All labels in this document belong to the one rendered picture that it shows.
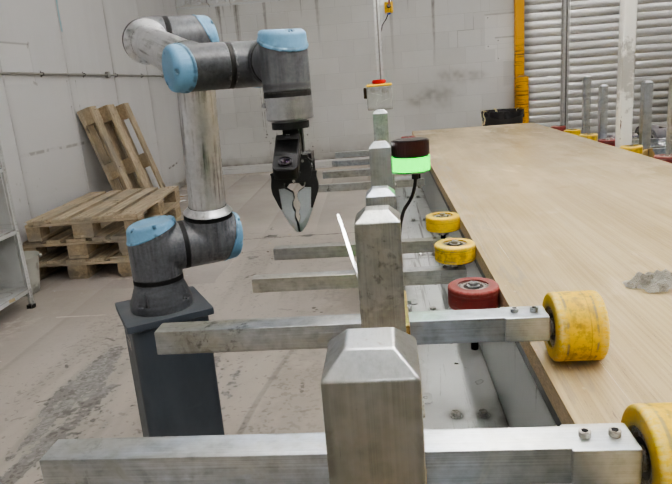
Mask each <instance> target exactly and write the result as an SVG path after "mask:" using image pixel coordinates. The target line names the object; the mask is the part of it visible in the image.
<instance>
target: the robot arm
mask: <svg viewBox="0 0 672 484"><path fill-rule="evenodd" d="M257 35H258V37H257V40H254V41H232V42H219V37H218V33H217V30H216V27H215V25H214V23H213V21H212V20H211V19H210V18H209V17H208V16H205V15H195V14H192V15H176V16H147V17H141V18H136V19H134V20H132V21H131V22H129V23H128V24H127V26H126V27H125V29H124V31H123V34H122V44H123V47H124V50H125V51H126V53H127V54H128V55H129V56H130V57H131V58H132V59H133V60H135V61H136V62H138V63H141V64H145V65H153V66H155V67H156V68H158V69H159V70H161V71H162V72H163V75H164V78H165V81H166V84H167V85H168V87H169V89H170V90H171V91H173V92H175V93H177V98H178V108H179V117H180V127H181V136H182V145H183V155H184V164H185V173H186V183H187V192H188V201H189V206H188V207H187V208H186V209H185V210H184V212H183V215H184V220H180V221H176V219H175V217H174V216H171V215H168V216H166V215H162V216H155V217H150V218H147V219H142V220H139V221H137V222H135V223H133V224H131V225H130V226H129V227H128V228H127V230H126V239H127V242H126V245H127V248H128V254H129V260H130V266H131V272H132V278H133V284H134V289H133V293H132V298H131V302H130V308H131V312H132V314H134V315H136V316H141V317H156V316H164V315H169V314H173V313H176V312H179V311H182V310H184V309H186V308H188V307H189V306H191V305H192V304H193V302H194V299H193V294H192V292H191V290H190V288H189V286H188V285H187V283H186V281H185V279H184V276H183V269H185V268H190V267H195V266H200V265H205V264H210V263H215V262H220V261H227V260H228V259H232V258H235V257H237V256H239V254H240V253H241V251H242V247H243V229H242V224H241V221H240V218H239V216H238V214H237V213H235V212H232V208H231V207H230V206H229V205H228V204H226V203H225V195H224V183H223V172H222V159H221V148H220V136H219V124H218V112H217V100H216V90H222V89H236V88H249V87H254V88H261V87H263V93H264V94H263V95H264V101H265V103H262V108H266V110H265V111H266V120H267V121H268V122H274V123H272V130H282V132H283V135H277V136H276V140H275V148H274V157H273V164H272V169H273V173H271V174H270V176H271V190H272V194H273V196H274V198H275V200H276V202H277V204H278V206H279V208H280V209H281V211H282V212H283V214H284V216H285V218H286V219H287V221H288V222H289V224H290V225H291V226H292V227H293V228H294V229H295V231H296V232H302V231H303V230H304V228H305V227H306V225H307V223H308V221H309V218H310V215H311V212H312V209H313V205H314V202H315V199H316V196H317V193H318V189H319V181H318V179H317V170H315V159H314V150H305V141H304V130H303V128H308V127H309V120H307V119H310V118H313V117H314V112H313V99H312V94H311V81H310V69H309V57H308V46H309V44H308V42H307V37H306V32H305V31H304V30H303V29H301V28H296V29H269V30H260V31H259V32H258V34H257ZM311 163H312V164H311ZM312 166H313V167H312ZM304 182H305V185H304ZM291 183H299V184H300V185H301V186H304V187H303V188H302V189H300V190H299V191H298V193H297V197H298V200H299V202H300V209H299V215H300V220H299V222H298V220H297V218H296V209H295V207H294V205H293V201H294V199H295V195H294V191H292V190H290V189H289V188H288V186H289V184H291Z"/></svg>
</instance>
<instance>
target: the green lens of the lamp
mask: <svg viewBox="0 0 672 484"><path fill-rule="evenodd" d="M428 170H430V155H429V154H428V156H425V157H420V158H409V159H398V158H393V157H392V171H393V172H396V173H415V172H423V171H428Z"/></svg>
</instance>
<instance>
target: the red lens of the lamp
mask: <svg viewBox="0 0 672 484"><path fill-rule="evenodd" d="M429 153H430V148H429V139H428V138H427V140H423V141H416V142H393V141H391V154H392V156H394V157H412V156H422V155H427V154H429Z"/></svg>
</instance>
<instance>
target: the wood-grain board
mask: <svg viewBox="0 0 672 484"><path fill-rule="evenodd" d="M412 136H415V137H425V138H428V139H429V148H430V153H429V155H430V171H431V173H432V175H433V177H434V179H435V181H436V183H437V184H438V186H439V188H440V190H441V192H442V194H443V196H444V198H445V200H446V202H447V204H448V206H449V208H450V210H451V211H452V212H454V213H458V214H459V216H460V229H461V231H462V233H463V235H464V237H465V238H466V239H470V240H472V241H474V242H475V250H476V260H477V262H478V264H479V265H480V267H481V269H482V271H483V273H484V275H485V277H486V278H487V279H491V280H493V281H495V282H497V283H498V284H499V299H500V306H501V307H520V306H542V304H543V299H544V296H545V295H546V294H547V293H548V292H559V291H581V290H595V291H597V292H598V293H599V294H600V295H601V297H602V298H603V300H604V303H605V305H606V309H607V312H608V317H609V323H610V346H609V351H608V353H607V355H606V357H605V358H604V359H602V360H590V361H562V362H556V361H553V360H552V359H551V358H550V356H549V354H548V351H547V349H546V345H545V341H527V342H519V343H520V344H521V346H522V348H523V350H524V352H525V354H526V356H527V358H528V360H529V362H530V364H531V366H532V368H533V370H534V371H535V373H536V375H537V377H538V379H539V381H540V383H541V385H542V387H543V389H544V391H545V393H546V395H547V397H548V398H549V400H550V402H551V404H552V406H553V408H554V410H555V412H556V414H557V416H558V418H559V420H560V422H561V424H599V423H621V418H622V415H623V412H624V410H625V409H626V408H627V406H629V405H630V404H634V403H665V402H672V289H669V290H668V292H666V291H665V292H662V291H661V292H659V293H658V292H657V293H656V292H655V293H653V292H652V293H648V292H646V291H645V290H644V289H643V288H642V289H641V288H640V289H638V288H633V289H630V288H628V287H625V285H624V284H623V283H622V282H623V281H626V280H631V279H632V278H633V277H634V276H635V274H636V273H637V272H638V271H639V272H641V273H643V274H645V273H646V272H652V273H654V272H655V270H659V271H663V270H664V269H667V270H668V271H670V272H671V273H672V163H669V162H665V161H662V160H659V159H655V158H652V157H648V156H645V155H642V154H638V153H635V152H631V151H628V150H625V149H621V148H618V147H614V146H611V145H608V144H604V143H601V142H597V141H594V140H591V139H587V138H584V137H580V136H577V135H574V134H570V133H567V132H563V131H560V130H557V129H553V128H550V127H546V126H543V125H540V124H536V123H519V124H505V125H491V126H477V127H463V128H449V129H435V130H421V131H412Z"/></svg>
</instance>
